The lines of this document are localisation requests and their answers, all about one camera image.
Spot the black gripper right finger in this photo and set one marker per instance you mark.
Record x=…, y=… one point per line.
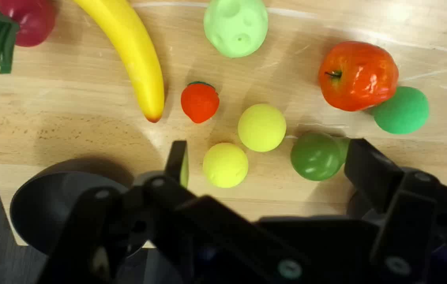
x=372, y=176

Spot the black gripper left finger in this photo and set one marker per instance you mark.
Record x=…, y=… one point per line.
x=177, y=163

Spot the yellow ball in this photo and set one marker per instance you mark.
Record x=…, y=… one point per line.
x=260, y=128
x=224, y=165

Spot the green toy avocado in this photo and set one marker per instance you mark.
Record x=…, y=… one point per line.
x=317, y=157

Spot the green smooth ball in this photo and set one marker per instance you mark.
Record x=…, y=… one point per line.
x=404, y=113

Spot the red orange toy apple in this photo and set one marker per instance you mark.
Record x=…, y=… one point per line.
x=355, y=76

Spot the yellow toy banana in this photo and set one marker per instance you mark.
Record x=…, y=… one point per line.
x=124, y=31

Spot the small red toy strawberry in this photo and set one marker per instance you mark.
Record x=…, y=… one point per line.
x=199, y=102

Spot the black bowl far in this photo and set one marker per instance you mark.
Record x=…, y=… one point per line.
x=39, y=207

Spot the light green dimpled ball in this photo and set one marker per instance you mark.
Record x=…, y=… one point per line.
x=235, y=27

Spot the red toy radish green leaves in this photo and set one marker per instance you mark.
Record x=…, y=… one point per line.
x=23, y=24

